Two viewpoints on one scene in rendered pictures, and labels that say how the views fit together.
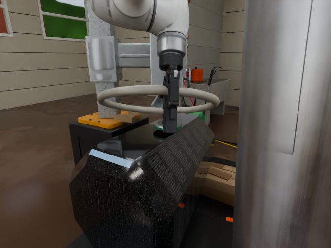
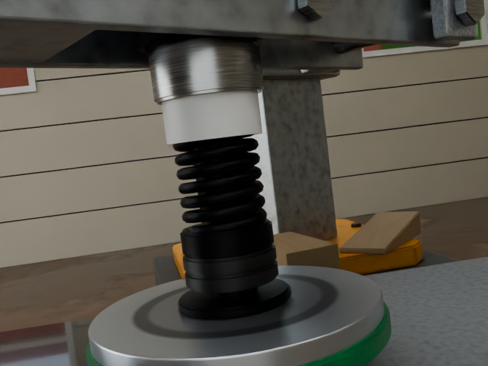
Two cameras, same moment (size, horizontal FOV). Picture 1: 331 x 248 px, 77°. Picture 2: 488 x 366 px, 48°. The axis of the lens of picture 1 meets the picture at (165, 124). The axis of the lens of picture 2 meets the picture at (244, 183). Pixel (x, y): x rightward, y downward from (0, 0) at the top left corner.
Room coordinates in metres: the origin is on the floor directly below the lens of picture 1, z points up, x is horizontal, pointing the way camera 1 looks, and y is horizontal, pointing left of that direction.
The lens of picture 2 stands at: (1.26, -0.33, 1.02)
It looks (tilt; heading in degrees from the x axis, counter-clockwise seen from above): 4 degrees down; 49
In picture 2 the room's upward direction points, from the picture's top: 7 degrees counter-clockwise
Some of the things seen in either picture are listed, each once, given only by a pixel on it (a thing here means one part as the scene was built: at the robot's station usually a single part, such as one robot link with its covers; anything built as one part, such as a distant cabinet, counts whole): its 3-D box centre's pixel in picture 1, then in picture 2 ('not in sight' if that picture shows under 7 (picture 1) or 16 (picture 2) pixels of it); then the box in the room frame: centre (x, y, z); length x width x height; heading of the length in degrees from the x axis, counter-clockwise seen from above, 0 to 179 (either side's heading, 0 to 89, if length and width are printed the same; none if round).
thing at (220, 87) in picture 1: (207, 99); not in sight; (4.76, -0.97, 0.43); 1.30 x 0.62 x 0.86; 147
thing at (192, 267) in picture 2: not in sight; (229, 256); (1.51, -0.01, 0.94); 0.07 x 0.07 x 0.01
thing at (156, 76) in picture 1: (168, 61); not in sight; (1.59, -0.02, 1.35); 0.36 x 0.22 x 0.45; 176
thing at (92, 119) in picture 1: (110, 117); (282, 250); (2.15, 0.59, 0.76); 0.49 x 0.49 x 0.05; 60
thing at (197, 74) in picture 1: (198, 74); not in sight; (4.77, -0.73, 1.00); 0.50 x 0.22 x 0.33; 147
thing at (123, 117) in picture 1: (125, 117); (290, 254); (1.98, 0.40, 0.81); 0.20 x 0.10 x 0.05; 68
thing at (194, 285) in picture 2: not in sight; (232, 272); (1.51, -0.01, 0.93); 0.07 x 0.07 x 0.01
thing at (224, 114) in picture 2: not in sight; (211, 115); (1.51, -0.01, 1.04); 0.07 x 0.07 x 0.04
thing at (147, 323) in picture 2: (167, 123); (236, 308); (1.51, -0.01, 0.90); 0.21 x 0.21 x 0.01
